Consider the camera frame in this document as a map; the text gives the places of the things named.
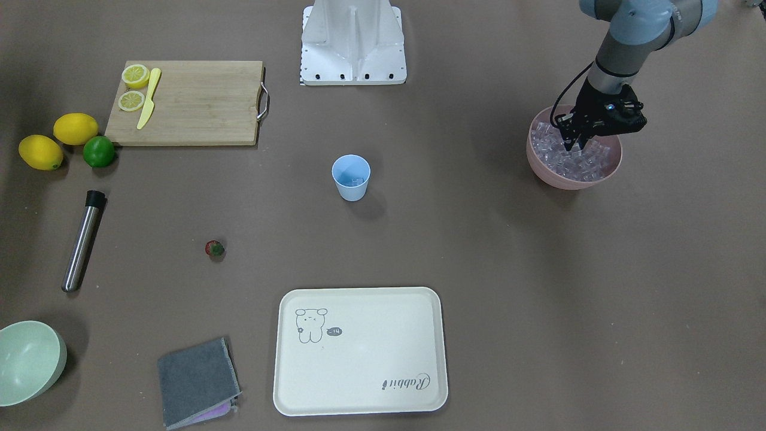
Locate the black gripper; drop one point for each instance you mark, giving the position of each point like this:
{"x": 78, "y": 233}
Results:
{"x": 590, "y": 99}

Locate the pile of clear ice cubes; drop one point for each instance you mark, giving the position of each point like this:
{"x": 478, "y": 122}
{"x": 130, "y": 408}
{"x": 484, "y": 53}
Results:
{"x": 588, "y": 166}

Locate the light blue plastic cup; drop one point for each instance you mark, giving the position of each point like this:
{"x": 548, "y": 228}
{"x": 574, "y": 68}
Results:
{"x": 351, "y": 174}

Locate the red strawberry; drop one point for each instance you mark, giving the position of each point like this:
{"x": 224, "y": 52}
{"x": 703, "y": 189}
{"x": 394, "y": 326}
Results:
{"x": 214, "y": 248}

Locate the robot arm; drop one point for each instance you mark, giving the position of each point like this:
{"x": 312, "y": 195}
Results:
{"x": 636, "y": 29}

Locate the pink bowl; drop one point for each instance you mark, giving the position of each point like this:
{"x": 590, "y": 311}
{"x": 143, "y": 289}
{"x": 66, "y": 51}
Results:
{"x": 547, "y": 176}

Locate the cream rabbit tray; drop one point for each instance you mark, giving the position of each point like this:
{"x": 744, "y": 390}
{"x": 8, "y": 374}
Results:
{"x": 360, "y": 350}

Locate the wooden cutting board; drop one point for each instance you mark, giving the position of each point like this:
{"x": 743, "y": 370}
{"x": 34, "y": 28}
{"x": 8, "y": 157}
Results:
{"x": 197, "y": 102}

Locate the lemon slice upper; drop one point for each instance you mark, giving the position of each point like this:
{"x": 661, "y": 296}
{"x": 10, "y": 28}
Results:
{"x": 136, "y": 76}

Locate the lemon slice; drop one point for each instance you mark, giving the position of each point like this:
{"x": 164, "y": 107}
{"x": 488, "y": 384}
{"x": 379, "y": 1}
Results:
{"x": 136, "y": 76}
{"x": 131, "y": 101}

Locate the lemon slice lower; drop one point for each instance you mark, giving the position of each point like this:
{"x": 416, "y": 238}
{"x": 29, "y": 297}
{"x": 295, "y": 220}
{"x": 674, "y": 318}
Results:
{"x": 131, "y": 101}

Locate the grey folded cloth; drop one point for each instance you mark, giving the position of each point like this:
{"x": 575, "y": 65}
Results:
{"x": 197, "y": 384}

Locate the green lime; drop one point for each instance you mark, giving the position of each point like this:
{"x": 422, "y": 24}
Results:
{"x": 99, "y": 152}

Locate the steel muddler black tip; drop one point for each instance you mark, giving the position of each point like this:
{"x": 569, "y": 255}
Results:
{"x": 94, "y": 205}

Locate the yellow lemon near lime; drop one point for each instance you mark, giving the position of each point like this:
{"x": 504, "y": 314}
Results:
{"x": 75, "y": 128}

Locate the yellow lemon far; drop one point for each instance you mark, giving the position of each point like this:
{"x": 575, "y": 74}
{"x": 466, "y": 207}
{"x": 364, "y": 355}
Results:
{"x": 40, "y": 152}

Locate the mint green bowl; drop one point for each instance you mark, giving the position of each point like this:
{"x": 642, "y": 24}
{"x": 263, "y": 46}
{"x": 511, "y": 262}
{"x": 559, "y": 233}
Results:
{"x": 33, "y": 356}

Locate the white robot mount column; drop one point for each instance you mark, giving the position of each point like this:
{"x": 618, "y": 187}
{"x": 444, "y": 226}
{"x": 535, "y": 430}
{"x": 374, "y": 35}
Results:
{"x": 352, "y": 43}

